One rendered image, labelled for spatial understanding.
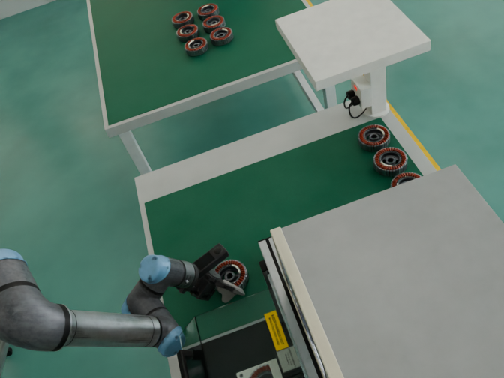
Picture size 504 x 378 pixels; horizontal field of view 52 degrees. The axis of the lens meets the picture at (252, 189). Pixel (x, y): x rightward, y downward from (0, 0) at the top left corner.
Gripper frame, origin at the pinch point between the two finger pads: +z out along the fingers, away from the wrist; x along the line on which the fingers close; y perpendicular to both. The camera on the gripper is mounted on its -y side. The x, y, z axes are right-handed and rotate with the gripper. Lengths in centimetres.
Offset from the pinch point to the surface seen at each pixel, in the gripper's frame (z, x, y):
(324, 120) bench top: 36, -29, -59
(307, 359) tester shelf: -35, 49, -11
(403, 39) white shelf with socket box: -1, 4, -87
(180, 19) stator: 37, -139, -66
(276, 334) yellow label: -30.3, 38.0, -8.4
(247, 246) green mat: 6.7, -5.9, -9.3
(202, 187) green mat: 9.2, -39.1, -13.6
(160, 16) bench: 38, -157, -63
